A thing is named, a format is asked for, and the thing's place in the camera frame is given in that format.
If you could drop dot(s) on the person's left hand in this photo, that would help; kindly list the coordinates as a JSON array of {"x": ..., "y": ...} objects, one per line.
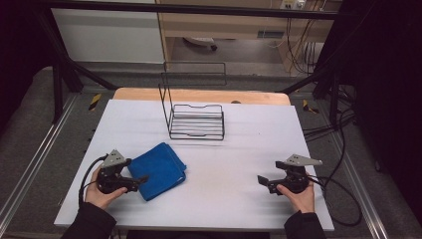
[{"x": 96, "y": 197}]

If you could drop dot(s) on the white table board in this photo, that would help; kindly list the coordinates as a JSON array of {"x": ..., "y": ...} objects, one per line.
[{"x": 232, "y": 159}]

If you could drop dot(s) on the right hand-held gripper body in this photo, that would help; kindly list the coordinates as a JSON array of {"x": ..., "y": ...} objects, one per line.
[{"x": 296, "y": 181}]

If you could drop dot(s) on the black curtain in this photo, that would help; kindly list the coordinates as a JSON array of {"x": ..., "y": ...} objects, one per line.
[
  {"x": 388, "y": 99},
  {"x": 20, "y": 49}
]

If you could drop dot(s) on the black metal crossbar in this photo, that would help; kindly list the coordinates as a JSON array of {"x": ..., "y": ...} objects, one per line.
[{"x": 199, "y": 9}]

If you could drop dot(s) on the white power strip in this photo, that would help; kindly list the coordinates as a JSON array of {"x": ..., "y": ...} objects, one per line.
[{"x": 292, "y": 4}]

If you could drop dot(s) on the aluminium rail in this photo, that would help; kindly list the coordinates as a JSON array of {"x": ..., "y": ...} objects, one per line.
[
  {"x": 360, "y": 186},
  {"x": 36, "y": 159}
]

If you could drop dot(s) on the white panel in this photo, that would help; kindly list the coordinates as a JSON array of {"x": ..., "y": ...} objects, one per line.
[{"x": 106, "y": 36}]

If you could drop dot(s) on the yellow black tape strip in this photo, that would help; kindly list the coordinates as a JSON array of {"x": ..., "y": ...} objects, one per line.
[
  {"x": 95, "y": 102},
  {"x": 309, "y": 107}
]

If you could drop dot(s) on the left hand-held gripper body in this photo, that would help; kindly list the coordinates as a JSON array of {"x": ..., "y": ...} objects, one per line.
[{"x": 108, "y": 181}]

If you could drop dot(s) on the white chair base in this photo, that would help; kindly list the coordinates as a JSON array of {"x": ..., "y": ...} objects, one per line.
[{"x": 200, "y": 41}]

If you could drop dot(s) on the black metal stand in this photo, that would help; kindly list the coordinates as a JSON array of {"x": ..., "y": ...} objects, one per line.
[
  {"x": 57, "y": 93},
  {"x": 333, "y": 99}
]

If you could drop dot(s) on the wooden desk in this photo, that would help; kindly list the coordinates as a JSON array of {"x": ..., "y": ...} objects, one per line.
[{"x": 225, "y": 25}]

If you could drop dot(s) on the blue towel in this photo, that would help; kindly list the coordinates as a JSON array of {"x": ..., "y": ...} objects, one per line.
[{"x": 159, "y": 169}]

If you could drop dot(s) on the person's right hand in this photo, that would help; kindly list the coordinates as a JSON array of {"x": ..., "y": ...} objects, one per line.
[{"x": 303, "y": 200}]

